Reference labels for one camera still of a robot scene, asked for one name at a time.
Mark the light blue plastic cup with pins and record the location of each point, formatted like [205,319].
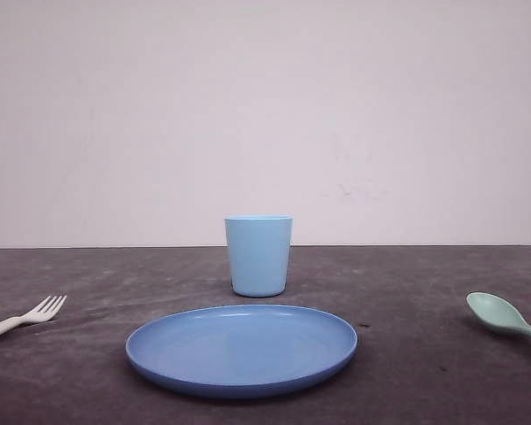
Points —
[258,249]

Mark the white plastic fork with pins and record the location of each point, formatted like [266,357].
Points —
[45,311]

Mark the mint green plastic spoon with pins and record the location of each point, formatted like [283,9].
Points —
[497,314]

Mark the blue plastic plate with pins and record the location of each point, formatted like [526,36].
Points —
[242,351]

